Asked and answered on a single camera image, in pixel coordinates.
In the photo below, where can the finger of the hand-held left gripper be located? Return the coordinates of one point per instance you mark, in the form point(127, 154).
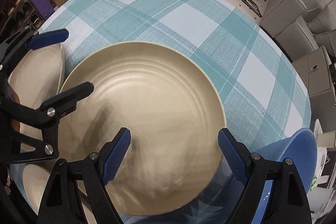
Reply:
point(48, 39)
point(68, 96)

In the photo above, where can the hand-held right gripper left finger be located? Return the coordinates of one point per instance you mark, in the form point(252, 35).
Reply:
point(115, 158)

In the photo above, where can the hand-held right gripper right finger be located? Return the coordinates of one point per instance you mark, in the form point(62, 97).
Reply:
point(233, 158)

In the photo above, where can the blue bowl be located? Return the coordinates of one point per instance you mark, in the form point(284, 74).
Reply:
point(296, 150)

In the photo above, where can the large beige plate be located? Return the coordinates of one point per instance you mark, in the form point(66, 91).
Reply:
point(157, 108)

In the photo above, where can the shoe rack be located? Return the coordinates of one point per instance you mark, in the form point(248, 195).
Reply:
point(15, 8)

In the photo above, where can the grey two-drawer cabinet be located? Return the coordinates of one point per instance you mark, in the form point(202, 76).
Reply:
point(317, 77)

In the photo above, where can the teal checked tablecloth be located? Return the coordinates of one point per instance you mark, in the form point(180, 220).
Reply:
point(183, 16)

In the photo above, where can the grey cushion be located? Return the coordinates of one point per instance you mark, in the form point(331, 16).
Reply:
point(326, 39)
point(325, 18)

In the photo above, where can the grey sofa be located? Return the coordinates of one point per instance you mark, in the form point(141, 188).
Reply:
point(283, 6)

